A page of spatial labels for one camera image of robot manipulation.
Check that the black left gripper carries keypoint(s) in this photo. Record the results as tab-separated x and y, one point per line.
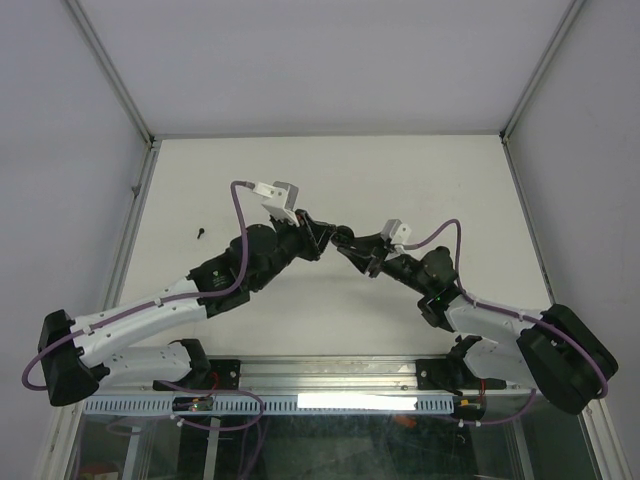
314	236

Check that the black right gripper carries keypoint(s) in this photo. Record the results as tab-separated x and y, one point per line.
367	245

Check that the black charging case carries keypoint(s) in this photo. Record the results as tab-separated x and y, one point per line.
343	236

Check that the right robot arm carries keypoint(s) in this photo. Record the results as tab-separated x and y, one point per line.
550	351

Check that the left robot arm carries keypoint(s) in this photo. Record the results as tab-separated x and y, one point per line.
79	354

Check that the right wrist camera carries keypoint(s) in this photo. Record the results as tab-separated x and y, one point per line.
395	235

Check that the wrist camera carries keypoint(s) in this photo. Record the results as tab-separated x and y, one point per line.
279	200
395	235

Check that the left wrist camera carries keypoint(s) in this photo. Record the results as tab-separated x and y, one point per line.
279	200

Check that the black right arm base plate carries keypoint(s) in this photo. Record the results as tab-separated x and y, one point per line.
440	373

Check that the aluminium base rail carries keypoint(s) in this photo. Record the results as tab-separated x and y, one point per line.
378	374

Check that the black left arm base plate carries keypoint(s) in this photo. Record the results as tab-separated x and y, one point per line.
220	373

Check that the grey slotted cable duct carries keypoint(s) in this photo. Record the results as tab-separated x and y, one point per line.
300	404

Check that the aluminium frame post right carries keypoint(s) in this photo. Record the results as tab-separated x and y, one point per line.
560	33

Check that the aluminium frame post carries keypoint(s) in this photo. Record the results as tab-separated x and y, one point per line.
90	36
560	33

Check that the aluminium frame post left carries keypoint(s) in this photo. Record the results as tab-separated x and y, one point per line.
90	36

